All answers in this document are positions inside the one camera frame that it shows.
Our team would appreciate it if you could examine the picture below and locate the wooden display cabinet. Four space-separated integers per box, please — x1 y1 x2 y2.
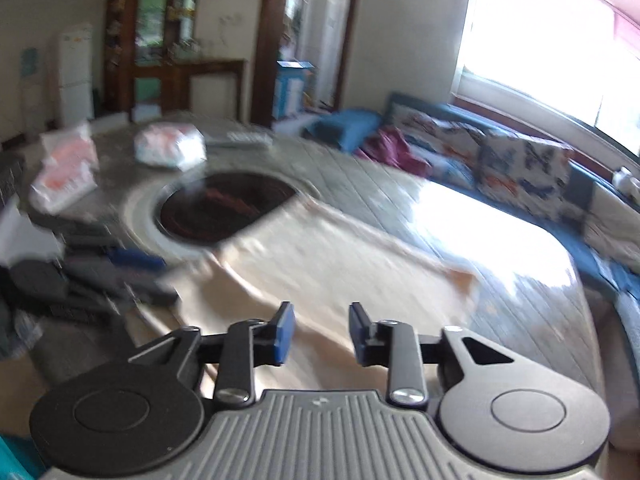
102 0 203 121

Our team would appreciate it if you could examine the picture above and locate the round black induction cooktop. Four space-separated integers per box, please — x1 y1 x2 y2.
157 172 301 247

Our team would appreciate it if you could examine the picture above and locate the white pink tissue pack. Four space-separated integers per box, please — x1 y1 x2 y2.
29 122 100 217
134 121 207 171

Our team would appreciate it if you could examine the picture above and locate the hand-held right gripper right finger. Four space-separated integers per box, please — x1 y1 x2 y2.
348 301 516 408

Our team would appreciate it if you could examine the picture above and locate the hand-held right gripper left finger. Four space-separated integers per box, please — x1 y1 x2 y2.
127 301 297 408

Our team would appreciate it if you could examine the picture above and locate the white refrigerator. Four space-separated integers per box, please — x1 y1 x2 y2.
50 24 96 128

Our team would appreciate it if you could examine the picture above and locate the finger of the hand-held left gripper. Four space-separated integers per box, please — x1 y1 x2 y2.
62 232 168 273
65 269 181 311

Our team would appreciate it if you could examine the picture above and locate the blue white cabinet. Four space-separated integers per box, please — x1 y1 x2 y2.
272 60 313 121

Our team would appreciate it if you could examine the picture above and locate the butterfly print cushion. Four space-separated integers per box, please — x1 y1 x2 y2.
390 107 488 162
477 132 576 221

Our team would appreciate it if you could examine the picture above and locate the blue sofa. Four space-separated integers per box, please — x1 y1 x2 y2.
305 91 640 311

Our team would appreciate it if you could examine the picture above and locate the grey pillow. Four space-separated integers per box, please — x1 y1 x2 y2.
582 180 640 261

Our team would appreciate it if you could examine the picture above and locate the maroon cloth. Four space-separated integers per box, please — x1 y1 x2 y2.
360 127 433 176

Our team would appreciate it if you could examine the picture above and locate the dark wooden door frame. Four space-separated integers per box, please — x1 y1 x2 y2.
250 0 363 126

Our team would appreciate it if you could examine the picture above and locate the dark wooden sideboard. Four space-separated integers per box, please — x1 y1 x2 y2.
132 58 248 123

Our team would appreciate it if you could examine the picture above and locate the grey remote control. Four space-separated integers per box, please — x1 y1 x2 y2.
205 130 273 150

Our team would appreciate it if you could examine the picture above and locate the window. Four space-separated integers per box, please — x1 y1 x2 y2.
450 0 640 156

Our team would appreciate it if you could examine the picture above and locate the cream garment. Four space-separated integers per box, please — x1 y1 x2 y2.
135 200 481 391

